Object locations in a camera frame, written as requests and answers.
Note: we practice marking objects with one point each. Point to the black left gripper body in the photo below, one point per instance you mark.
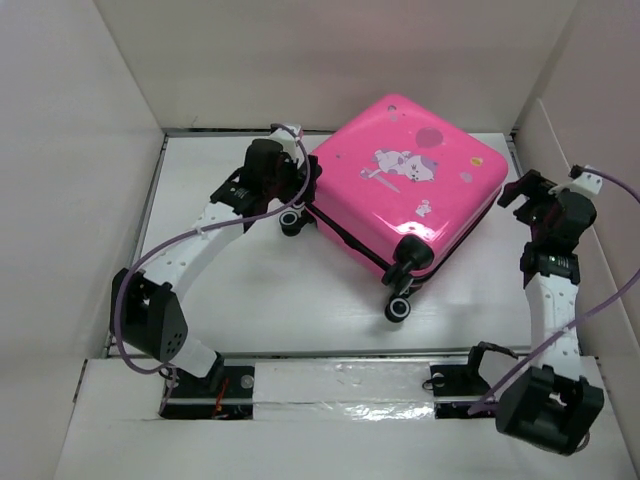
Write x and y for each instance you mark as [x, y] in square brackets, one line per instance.
[295, 185]

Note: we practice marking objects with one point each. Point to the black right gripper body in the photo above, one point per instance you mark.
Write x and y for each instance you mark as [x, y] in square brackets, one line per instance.
[536, 189]

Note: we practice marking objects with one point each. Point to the pink hard-shell suitcase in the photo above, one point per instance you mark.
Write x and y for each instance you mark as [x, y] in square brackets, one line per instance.
[400, 189]

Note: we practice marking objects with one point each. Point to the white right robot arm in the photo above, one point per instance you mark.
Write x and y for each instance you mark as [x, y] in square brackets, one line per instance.
[548, 402]

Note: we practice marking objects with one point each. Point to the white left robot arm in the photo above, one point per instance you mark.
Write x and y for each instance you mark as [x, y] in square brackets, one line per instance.
[146, 310]

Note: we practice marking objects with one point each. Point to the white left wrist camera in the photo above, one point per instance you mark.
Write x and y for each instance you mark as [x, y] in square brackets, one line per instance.
[287, 135]

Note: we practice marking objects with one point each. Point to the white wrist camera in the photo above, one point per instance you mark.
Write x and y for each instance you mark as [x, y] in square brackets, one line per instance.
[287, 135]
[582, 182]

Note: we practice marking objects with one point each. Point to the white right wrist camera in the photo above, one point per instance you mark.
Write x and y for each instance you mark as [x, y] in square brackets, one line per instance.
[582, 182]

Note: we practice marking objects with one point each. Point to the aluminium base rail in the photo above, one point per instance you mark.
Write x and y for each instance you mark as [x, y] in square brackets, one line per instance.
[316, 390]

